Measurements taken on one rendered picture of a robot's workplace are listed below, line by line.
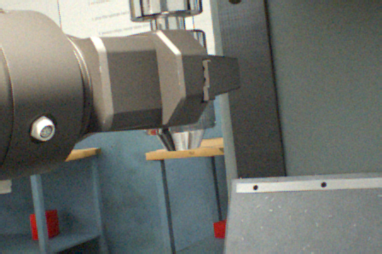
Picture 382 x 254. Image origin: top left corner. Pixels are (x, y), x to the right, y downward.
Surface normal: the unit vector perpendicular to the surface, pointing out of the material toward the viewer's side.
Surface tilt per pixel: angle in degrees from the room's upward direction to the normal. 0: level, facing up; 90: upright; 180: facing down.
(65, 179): 90
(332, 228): 64
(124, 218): 90
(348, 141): 90
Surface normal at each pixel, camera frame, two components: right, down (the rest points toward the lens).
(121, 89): 0.73, -0.05
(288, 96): -0.50, 0.11
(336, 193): -0.50, -0.35
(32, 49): 0.62, -0.45
